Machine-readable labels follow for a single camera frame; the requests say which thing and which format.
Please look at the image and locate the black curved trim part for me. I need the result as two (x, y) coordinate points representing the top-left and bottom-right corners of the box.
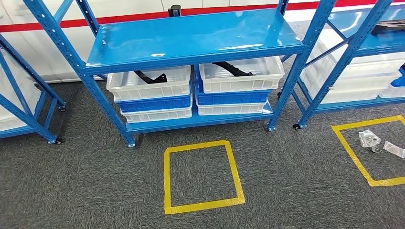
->
(133, 70), (168, 85)

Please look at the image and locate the yellow floor tape square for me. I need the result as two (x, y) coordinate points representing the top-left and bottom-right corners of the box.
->
(330, 114), (405, 187)
(163, 140), (246, 216)

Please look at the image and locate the red barrier belt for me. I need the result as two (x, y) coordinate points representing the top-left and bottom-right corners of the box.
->
(181, 0), (405, 16)
(0, 12), (170, 33)

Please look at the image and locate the white car body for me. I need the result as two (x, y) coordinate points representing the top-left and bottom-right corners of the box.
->
(0, 0), (405, 84)

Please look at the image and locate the crumpled clear plastic bag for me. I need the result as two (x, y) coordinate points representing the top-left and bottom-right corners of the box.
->
(358, 129), (382, 153)

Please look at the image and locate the flat clear plastic bag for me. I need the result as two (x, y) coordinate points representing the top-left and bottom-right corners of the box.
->
(383, 140), (405, 159)

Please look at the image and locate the black ribbed hose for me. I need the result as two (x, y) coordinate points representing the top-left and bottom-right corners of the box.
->
(212, 61), (254, 77)

